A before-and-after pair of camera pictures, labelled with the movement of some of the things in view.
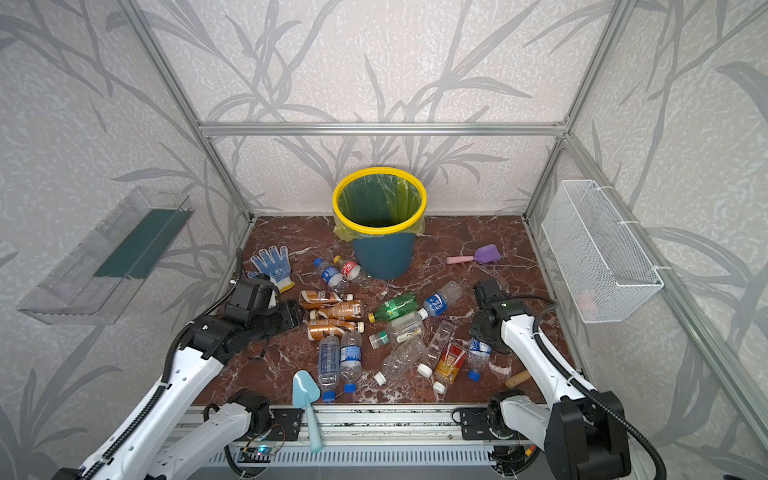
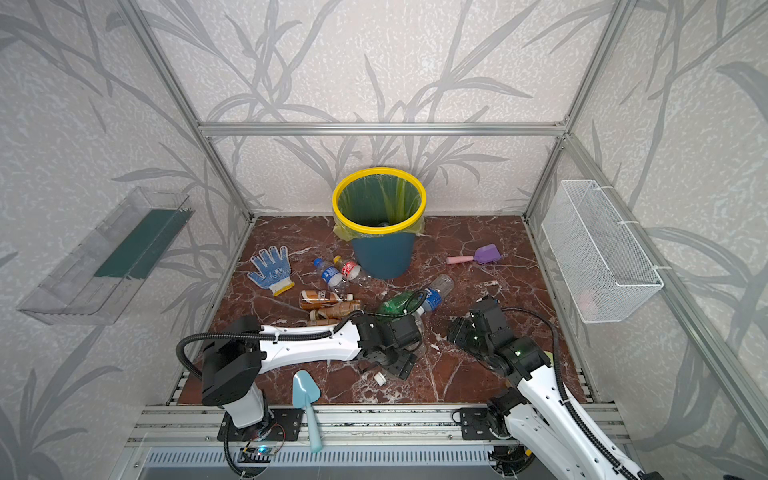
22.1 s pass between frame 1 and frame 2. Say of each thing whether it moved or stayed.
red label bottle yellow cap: stayed
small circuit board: stayed
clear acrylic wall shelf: stayed
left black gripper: moved
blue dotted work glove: stayed
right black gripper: moved
